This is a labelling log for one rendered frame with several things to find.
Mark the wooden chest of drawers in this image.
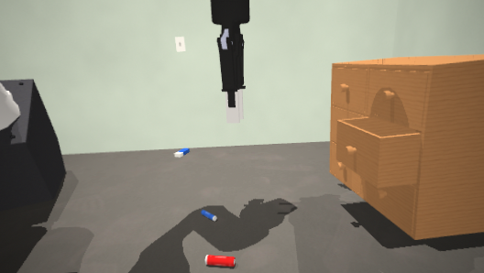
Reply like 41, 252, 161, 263
330, 54, 484, 240

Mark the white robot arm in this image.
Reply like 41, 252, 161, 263
0, 82, 20, 130

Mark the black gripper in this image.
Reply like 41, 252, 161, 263
211, 0, 250, 124

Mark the blue battery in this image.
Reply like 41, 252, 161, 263
201, 210, 216, 221

